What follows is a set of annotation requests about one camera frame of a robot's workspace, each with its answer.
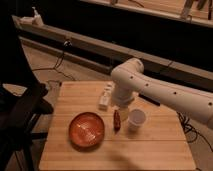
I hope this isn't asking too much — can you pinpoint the black cable at right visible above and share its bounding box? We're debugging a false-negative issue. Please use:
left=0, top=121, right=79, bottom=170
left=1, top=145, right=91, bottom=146
left=177, top=112, right=213, bottom=153

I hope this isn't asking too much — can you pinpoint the orange bowl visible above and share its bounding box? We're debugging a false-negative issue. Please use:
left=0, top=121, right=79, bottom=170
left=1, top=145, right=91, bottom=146
left=69, top=112, right=105, bottom=148

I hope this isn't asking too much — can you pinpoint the black floor cable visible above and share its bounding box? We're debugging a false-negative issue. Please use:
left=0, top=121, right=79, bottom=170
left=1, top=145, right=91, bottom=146
left=31, top=39, right=77, bottom=82

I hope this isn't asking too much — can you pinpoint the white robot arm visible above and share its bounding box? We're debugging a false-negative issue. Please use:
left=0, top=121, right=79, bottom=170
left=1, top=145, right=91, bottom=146
left=111, top=58, right=213, bottom=130

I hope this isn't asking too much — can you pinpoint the white pump dispenser bottle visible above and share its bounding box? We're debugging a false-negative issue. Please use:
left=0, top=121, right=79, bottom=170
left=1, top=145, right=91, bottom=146
left=33, top=7, right=44, bottom=26

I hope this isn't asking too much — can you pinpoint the white squeeze bottle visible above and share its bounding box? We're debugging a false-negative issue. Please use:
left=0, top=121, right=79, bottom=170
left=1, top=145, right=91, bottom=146
left=98, top=83, right=113, bottom=110

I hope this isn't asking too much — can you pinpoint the black chair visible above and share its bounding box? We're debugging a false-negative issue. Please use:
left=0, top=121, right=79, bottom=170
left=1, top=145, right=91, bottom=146
left=0, top=83, right=53, bottom=171

